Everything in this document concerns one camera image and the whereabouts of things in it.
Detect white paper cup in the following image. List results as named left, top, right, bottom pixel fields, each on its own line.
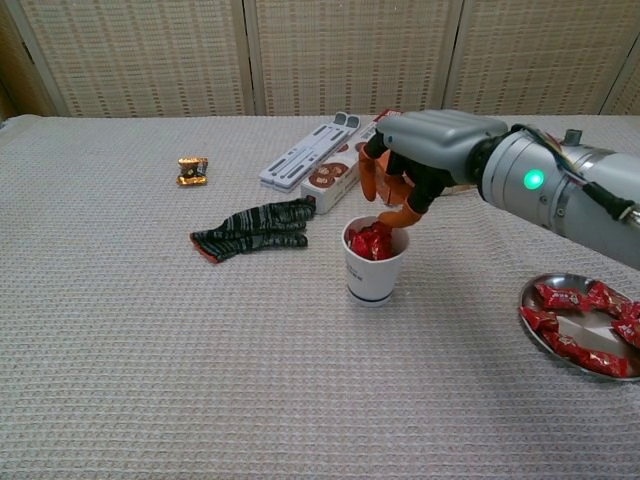
left=341, top=214, right=410, bottom=308

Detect right wrist cable bundle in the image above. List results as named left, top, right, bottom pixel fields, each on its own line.
left=519, top=124, right=640, bottom=221

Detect white grey folding stand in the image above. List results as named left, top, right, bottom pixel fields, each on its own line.
left=258, top=111, right=363, bottom=194

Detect orange wafer roll box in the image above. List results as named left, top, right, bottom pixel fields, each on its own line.
left=373, top=148, right=476, bottom=207

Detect brown gold snack packet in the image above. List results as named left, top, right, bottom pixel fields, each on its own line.
left=175, top=156, right=210, bottom=188

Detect black grey knit glove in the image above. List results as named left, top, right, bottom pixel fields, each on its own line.
left=189, top=197, right=317, bottom=265

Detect long white cookie box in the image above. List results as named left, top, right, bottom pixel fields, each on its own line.
left=299, top=109, right=401, bottom=216

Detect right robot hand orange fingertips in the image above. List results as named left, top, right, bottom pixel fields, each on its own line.
left=358, top=109, right=510, bottom=229

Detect red candy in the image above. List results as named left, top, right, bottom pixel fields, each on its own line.
left=542, top=329, right=591, bottom=359
left=587, top=281, right=635, bottom=317
left=574, top=349, right=632, bottom=377
left=533, top=282, right=595, bottom=311
left=367, top=222, right=397, bottom=260
left=612, top=318, right=640, bottom=349
left=348, top=227, right=374, bottom=259
left=518, top=305, right=560, bottom=334

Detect beige woven tablecloth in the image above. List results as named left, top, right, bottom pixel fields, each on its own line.
left=0, top=113, right=640, bottom=480

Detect bamboo folding screen panel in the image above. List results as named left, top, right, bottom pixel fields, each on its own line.
left=599, top=44, right=640, bottom=117
left=442, top=0, right=640, bottom=117
left=243, top=0, right=464, bottom=117
left=4, top=0, right=259, bottom=119

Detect metal bowl of red candies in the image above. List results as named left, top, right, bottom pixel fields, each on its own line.
left=518, top=272, right=640, bottom=382

